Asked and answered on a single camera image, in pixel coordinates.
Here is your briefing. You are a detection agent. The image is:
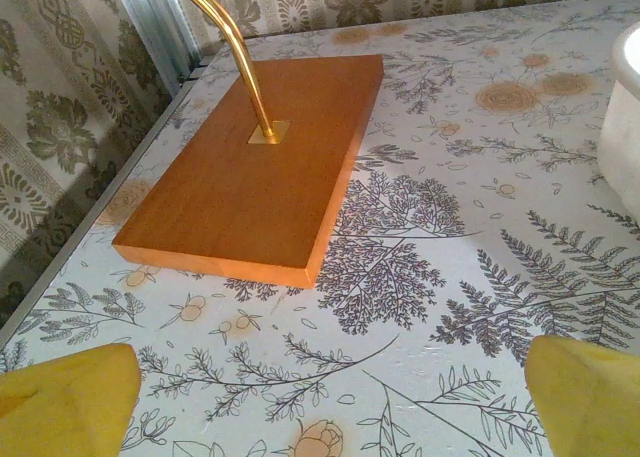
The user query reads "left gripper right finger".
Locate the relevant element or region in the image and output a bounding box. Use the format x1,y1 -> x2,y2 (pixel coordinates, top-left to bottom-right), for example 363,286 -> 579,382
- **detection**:
524,334 -> 640,457

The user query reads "aluminium table side rail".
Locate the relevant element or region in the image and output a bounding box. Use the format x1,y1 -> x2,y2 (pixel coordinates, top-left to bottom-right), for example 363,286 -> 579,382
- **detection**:
0,71 -> 201,341

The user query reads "white plastic bin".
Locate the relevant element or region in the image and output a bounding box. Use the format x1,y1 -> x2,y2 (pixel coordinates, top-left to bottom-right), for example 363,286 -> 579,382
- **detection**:
597,24 -> 640,213

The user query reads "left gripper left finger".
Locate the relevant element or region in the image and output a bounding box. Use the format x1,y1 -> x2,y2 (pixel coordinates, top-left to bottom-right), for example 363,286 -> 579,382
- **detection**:
0,343 -> 142,457

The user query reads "aluminium frame post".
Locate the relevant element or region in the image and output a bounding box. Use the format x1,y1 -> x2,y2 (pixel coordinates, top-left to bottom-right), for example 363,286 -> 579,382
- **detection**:
107,0 -> 204,86

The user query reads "gold wire stand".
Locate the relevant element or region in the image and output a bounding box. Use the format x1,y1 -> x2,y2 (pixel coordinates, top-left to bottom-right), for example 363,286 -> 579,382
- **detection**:
169,0 -> 292,146

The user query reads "wooden base board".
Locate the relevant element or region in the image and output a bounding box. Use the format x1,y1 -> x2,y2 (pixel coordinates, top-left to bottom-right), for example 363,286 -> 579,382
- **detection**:
112,53 -> 385,289

